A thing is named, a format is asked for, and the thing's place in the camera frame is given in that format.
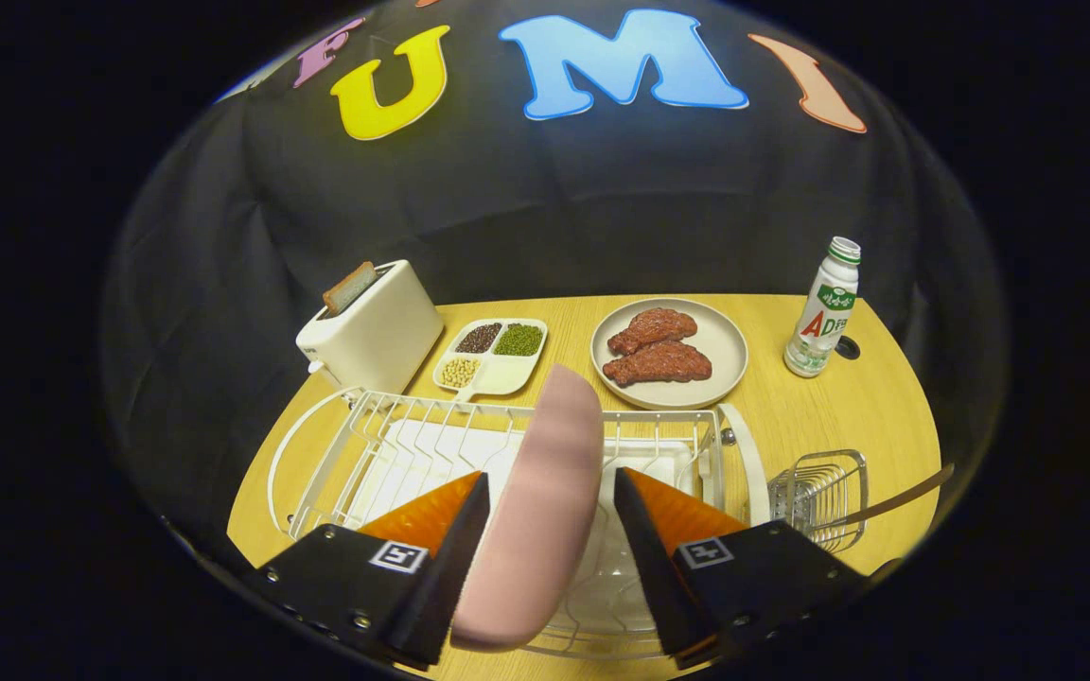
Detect white drink bottle green label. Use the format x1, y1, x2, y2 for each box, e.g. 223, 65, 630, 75
783, 236, 862, 379

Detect pile of dark beans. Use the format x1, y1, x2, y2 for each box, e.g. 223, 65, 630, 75
455, 323, 503, 355

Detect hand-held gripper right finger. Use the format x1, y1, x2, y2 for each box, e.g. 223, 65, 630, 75
613, 466, 872, 671

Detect white drip tray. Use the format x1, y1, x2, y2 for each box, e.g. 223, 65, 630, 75
346, 419, 697, 654

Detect black backdrop cloth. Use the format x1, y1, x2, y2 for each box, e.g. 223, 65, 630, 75
100, 0, 1010, 568

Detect pink plate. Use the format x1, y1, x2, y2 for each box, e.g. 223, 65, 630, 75
450, 364, 605, 654

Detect pile of green beans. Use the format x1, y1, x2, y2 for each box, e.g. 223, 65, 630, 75
493, 323, 544, 358

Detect toast slice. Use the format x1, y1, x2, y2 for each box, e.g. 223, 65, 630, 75
322, 262, 378, 316

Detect white wire dish rack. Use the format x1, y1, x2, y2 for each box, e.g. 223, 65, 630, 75
267, 386, 771, 661

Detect beige round plate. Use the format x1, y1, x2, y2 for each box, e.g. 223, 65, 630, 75
590, 298, 749, 410

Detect red meat piece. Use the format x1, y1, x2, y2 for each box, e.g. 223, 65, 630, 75
602, 341, 713, 388
607, 308, 698, 356

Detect white toaster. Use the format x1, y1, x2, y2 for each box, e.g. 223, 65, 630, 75
295, 260, 446, 396

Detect white divided tray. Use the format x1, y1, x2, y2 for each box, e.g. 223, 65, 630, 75
432, 318, 549, 403

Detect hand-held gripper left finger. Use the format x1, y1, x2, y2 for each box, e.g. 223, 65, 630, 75
242, 471, 491, 671

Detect metal wire basket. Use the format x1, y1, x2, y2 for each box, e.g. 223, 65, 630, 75
768, 449, 870, 553

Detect brown wooden spoon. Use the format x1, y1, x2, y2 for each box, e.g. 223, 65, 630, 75
829, 463, 956, 529

